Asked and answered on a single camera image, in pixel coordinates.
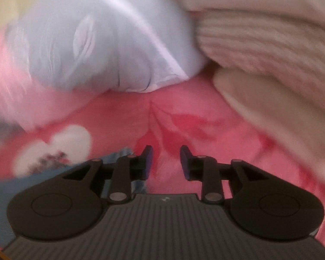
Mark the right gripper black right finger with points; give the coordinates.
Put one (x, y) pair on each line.
(258, 202)

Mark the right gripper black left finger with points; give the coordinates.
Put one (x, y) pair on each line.
(72, 202)

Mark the blue denim jeans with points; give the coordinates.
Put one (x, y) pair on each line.
(10, 188)

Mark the stack of folded pink clothes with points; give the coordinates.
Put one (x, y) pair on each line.
(271, 57)

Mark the red floral bed blanket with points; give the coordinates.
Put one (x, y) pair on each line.
(192, 113)

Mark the pink floral duvet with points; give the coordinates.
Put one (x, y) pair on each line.
(61, 54)

